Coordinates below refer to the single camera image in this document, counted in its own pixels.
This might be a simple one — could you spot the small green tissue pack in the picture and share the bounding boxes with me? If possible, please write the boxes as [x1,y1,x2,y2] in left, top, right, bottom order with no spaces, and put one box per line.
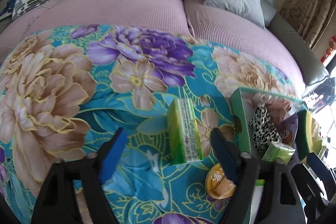
[262,141,295,165]

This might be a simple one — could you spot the yellow green scrub sponge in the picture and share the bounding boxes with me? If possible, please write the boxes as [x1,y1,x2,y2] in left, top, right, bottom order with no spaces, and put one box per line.
[295,110,323,163]

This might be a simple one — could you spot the purple wet wipes packet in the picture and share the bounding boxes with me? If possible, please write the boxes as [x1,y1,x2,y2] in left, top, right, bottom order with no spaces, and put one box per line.
[278,113,298,146]

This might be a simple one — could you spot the green tissue pack with barcode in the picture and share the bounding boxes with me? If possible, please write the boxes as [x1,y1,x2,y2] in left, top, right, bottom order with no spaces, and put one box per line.
[166,98,203,165]

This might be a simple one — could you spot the black white leopard scrunchie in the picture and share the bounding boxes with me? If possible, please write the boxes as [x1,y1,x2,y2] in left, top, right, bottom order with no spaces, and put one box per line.
[248,104,281,153]

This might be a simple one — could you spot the pink fluffy scrunchie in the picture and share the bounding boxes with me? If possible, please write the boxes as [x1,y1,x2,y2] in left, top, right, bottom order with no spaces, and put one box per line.
[252,93,293,123]

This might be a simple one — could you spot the teal cardboard box tray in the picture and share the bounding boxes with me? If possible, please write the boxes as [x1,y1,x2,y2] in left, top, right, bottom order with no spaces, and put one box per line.
[230,86,309,224]

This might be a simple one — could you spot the floral teal blanket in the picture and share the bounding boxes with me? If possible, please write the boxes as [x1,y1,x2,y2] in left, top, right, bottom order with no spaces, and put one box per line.
[1,25,304,223]

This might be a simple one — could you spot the red hanging decoration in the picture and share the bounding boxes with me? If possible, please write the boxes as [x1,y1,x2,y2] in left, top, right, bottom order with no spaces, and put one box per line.
[320,36,336,64]

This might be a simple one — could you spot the beige patterned curtain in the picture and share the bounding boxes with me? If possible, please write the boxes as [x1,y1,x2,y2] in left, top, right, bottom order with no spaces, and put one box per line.
[280,0,335,49]

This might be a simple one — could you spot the blue cushion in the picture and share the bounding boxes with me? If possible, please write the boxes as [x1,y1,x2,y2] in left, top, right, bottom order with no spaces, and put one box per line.
[0,0,16,20]

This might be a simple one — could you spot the pink sofa seat cover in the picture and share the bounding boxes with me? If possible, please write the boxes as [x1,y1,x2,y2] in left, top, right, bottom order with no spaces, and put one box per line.
[1,0,305,94]

